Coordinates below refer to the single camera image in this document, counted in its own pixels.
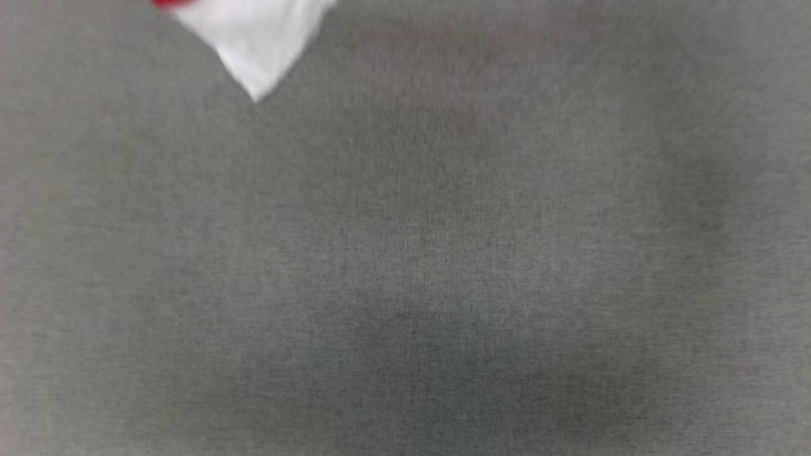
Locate red and white jersey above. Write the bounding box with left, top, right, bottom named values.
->
left=152, top=0, right=338, bottom=104

